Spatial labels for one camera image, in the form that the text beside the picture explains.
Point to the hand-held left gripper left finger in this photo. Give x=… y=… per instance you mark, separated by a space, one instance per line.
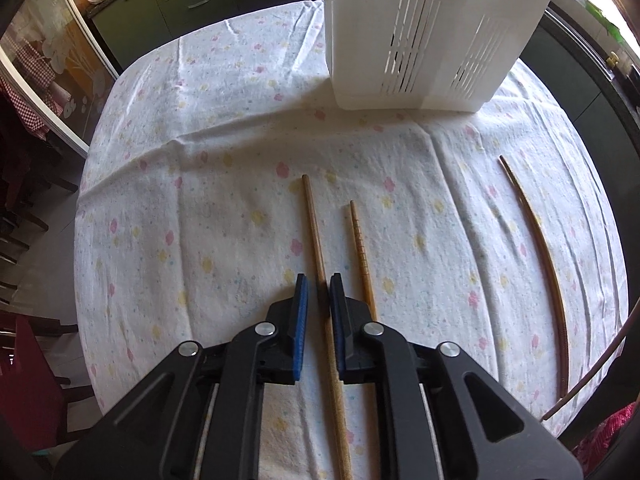
x=301 y=330

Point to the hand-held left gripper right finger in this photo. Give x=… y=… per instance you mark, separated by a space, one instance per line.
x=337 y=330

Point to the light wooden chopstick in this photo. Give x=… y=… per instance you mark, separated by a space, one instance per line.
x=554 y=285
x=312 y=225

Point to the white plastic utensil holder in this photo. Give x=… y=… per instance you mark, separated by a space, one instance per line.
x=365 y=35

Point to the carved wooden chopstick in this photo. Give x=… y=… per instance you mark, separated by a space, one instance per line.
x=361 y=250

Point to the floral white tablecloth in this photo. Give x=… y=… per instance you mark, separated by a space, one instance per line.
x=200 y=210

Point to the red chair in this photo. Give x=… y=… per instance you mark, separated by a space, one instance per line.
x=30 y=390

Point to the pink patterned clothing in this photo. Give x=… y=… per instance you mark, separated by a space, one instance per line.
x=612 y=440

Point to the dark wooden chair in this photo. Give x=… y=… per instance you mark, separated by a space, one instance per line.
x=25 y=200

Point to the decorated sliding glass door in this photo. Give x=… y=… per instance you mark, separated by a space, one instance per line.
x=65 y=70

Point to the red checked apron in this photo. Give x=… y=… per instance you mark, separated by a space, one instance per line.
x=25 y=95

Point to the small brass tap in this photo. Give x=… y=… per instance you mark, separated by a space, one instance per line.
x=612 y=58

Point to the green plastic container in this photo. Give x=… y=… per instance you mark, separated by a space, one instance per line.
x=602 y=17

